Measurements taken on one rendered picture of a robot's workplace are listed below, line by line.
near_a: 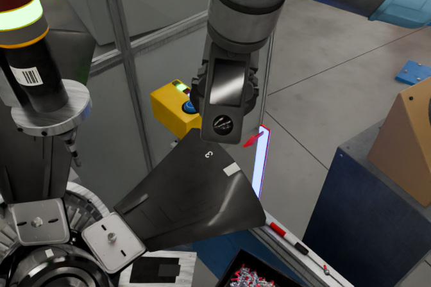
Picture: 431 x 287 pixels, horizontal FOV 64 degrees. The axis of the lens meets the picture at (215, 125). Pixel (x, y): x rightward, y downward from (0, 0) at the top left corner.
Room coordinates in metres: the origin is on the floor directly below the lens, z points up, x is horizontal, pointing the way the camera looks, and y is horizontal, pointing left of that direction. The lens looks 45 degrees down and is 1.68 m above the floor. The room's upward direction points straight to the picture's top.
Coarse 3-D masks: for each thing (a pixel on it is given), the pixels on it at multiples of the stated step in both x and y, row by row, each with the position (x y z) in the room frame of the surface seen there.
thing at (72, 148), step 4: (68, 140) 0.24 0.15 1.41; (72, 140) 0.25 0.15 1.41; (68, 144) 0.24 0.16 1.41; (72, 144) 0.24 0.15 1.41; (68, 148) 0.24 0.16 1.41; (72, 148) 0.24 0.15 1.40; (76, 148) 0.24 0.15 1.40; (72, 152) 0.24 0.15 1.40; (76, 152) 0.24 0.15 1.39; (72, 156) 0.24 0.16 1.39; (76, 156) 0.24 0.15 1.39; (76, 160) 0.24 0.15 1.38; (80, 160) 0.24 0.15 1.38; (76, 164) 0.24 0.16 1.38; (80, 164) 0.24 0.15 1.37
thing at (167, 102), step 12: (168, 84) 0.77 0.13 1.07; (180, 84) 0.77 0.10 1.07; (156, 96) 0.72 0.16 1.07; (168, 96) 0.72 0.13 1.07; (180, 96) 0.72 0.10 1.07; (156, 108) 0.71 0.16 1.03; (168, 108) 0.67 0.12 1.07; (180, 108) 0.67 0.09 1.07; (168, 120) 0.67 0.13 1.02; (180, 120) 0.63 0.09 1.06; (192, 120) 0.63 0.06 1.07; (180, 132) 0.63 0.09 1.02
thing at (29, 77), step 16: (16, 48) 0.23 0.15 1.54; (32, 48) 0.23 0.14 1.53; (48, 48) 0.24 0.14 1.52; (16, 64) 0.23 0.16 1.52; (32, 64) 0.23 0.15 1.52; (48, 64) 0.24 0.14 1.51; (32, 80) 0.23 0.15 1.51; (48, 80) 0.23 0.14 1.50; (32, 96) 0.23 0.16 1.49; (48, 96) 0.23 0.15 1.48; (64, 96) 0.24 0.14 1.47; (48, 112) 0.23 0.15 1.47
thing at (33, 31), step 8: (32, 24) 0.23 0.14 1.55; (40, 24) 0.24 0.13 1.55; (0, 32) 0.22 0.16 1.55; (8, 32) 0.22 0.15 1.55; (16, 32) 0.22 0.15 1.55; (24, 32) 0.23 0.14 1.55; (32, 32) 0.23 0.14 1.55; (40, 32) 0.24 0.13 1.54; (0, 40) 0.22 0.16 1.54; (8, 40) 0.22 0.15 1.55; (16, 40) 0.22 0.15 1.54; (24, 40) 0.23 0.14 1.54
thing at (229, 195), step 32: (192, 128) 0.48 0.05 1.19; (192, 160) 0.40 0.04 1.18; (224, 160) 0.41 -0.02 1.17; (160, 192) 0.33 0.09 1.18; (192, 192) 0.34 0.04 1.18; (224, 192) 0.35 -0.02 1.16; (128, 224) 0.27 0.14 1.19; (160, 224) 0.27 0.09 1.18; (192, 224) 0.28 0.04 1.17; (224, 224) 0.29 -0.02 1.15; (256, 224) 0.30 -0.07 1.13
